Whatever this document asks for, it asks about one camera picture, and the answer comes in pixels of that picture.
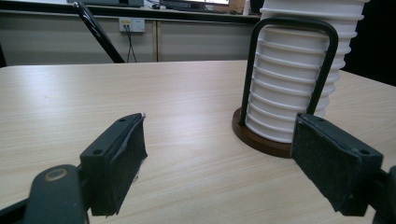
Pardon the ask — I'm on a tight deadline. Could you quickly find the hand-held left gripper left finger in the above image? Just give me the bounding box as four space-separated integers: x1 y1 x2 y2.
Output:
78 112 149 217

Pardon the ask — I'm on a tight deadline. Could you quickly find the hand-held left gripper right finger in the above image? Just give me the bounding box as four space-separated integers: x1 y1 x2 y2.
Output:
290 112 385 217

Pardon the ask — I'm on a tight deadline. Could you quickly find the black wire cup holder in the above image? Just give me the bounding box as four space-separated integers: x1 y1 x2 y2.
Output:
232 17 339 159

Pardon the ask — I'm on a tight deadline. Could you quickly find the stack of white paper cups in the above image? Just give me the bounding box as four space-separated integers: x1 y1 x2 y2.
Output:
245 0 371 145

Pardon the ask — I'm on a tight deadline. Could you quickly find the black folding chair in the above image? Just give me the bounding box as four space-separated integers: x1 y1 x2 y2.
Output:
73 1 126 64

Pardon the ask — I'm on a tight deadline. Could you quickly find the brown cardboard box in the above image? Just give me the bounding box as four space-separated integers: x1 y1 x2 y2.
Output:
228 0 248 15

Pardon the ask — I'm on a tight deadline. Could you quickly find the computer monitor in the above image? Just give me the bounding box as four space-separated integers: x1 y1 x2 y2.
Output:
159 0 232 11

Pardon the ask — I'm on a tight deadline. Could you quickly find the black power cable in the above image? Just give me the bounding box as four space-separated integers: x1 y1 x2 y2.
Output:
124 25 131 63
127 26 138 63

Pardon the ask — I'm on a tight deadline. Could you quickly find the white wall socket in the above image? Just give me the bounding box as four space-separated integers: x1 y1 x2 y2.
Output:
119 17 147 34

